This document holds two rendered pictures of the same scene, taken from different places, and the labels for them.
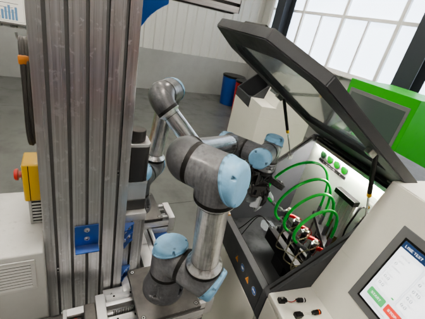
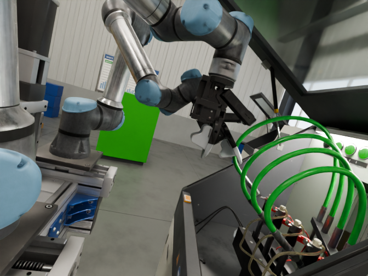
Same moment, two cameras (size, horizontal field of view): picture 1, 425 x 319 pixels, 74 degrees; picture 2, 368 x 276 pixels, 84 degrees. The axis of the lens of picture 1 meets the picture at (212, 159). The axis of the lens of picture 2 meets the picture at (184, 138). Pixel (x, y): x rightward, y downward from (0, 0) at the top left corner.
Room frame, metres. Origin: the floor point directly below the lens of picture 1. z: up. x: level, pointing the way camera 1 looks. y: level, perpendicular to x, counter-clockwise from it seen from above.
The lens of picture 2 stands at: (0.52, -0.35, 1.36)
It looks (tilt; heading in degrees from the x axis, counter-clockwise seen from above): 9 degrees down; 19
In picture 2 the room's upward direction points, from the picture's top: 17 degrees clockwise
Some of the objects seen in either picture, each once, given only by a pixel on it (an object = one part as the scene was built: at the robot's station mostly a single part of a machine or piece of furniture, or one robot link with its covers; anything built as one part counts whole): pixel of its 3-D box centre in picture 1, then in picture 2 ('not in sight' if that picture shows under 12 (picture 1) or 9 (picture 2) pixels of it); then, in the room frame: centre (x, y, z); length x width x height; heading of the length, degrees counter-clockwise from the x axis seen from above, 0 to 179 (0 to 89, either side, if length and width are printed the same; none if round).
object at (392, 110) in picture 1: (375, 147); not in sight; (3.91, -2.23, 0.81); 1.05 x 0.81 x 1.62; 25
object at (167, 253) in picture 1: (170, 256); not in sight; (0.72, 0.07, 1.20); 0.13 x 0.12 x 0.14; 65
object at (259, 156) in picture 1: (258, 154); (203, 22); (0.97, -0.16, 1.55); 0.11 x 0.11 x 0.08; 65
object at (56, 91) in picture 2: not in sight; (34, 90); (4.42, 5.55, 0.61); 1.26 x 0.48 x 1.22; 121
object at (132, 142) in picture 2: not in sight; (127, 125); (4.05, 2.09, 0.65); 0.95 x 0.86 x 1.30; 129
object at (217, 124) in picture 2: (262, 196); (214, 127); (1.04, -0.25, 1.33); 0.05 x 0.02 x 0.09; 23
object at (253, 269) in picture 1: (237, 249); (183, 248); (1.19, -0.24, 0.87); 0.62 x 0.04 x 0.16; 23
